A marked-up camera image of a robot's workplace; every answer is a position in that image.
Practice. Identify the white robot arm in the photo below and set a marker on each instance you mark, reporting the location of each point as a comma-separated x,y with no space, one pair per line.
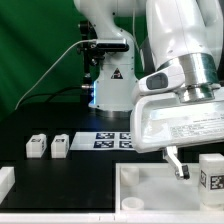
184,32

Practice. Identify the green backdrop curtain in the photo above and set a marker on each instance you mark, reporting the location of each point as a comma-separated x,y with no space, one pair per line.
38,50

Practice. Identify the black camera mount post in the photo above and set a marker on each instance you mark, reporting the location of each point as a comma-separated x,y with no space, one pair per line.
91,56

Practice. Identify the white left obstacle block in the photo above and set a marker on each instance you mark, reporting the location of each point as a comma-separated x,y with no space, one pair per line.
7,180

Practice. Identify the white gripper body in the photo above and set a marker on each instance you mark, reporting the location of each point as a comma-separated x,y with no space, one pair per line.
161,121

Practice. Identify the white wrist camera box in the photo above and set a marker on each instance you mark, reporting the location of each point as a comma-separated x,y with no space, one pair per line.
167,79

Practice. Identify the white sheet with markers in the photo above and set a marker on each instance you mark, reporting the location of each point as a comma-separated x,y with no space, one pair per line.
101,141

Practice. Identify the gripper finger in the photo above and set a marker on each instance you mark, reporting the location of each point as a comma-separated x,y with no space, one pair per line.
170,154

